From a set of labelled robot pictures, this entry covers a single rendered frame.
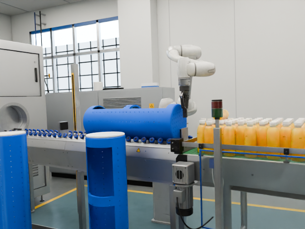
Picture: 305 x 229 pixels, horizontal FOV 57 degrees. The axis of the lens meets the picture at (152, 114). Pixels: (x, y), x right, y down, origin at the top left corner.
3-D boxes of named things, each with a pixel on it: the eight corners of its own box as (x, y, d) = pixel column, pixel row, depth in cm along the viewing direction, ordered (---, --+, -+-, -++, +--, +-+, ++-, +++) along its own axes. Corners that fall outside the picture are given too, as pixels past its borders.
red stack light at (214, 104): (213, 108, 163) (213, 101, 163) (224, 107, 159) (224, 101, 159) (209, 108, 157) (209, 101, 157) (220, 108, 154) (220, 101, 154)
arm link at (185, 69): (178, 77, 204) (196, 77, 205) (178, 56, 203) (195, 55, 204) (175, 78, 214) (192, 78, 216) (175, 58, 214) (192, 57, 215)
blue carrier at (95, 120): (106, 131, 272) (101, 102, 267) (188, 135, 226) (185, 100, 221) (85, 140, 249) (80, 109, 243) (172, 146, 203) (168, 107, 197)
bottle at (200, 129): (204, 150, 197) (204, 121, 196) (210, 152, 190) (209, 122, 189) (195, 151, 194) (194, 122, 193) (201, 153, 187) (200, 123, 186)
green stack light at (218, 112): (213, 116, 163) (213, 108, 163) (224, 116, 160) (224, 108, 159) (209, 117, 158) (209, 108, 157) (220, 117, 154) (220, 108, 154)
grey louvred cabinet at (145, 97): (69, 169, 530) (66, 93, 522) (177, 179, 442) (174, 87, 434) (48, 177, 481) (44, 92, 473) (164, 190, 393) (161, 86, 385)
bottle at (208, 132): (217, 154, 182) (216, 123, 181) (206, 155, 182) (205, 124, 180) (213, 152, 190) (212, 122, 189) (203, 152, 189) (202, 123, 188)
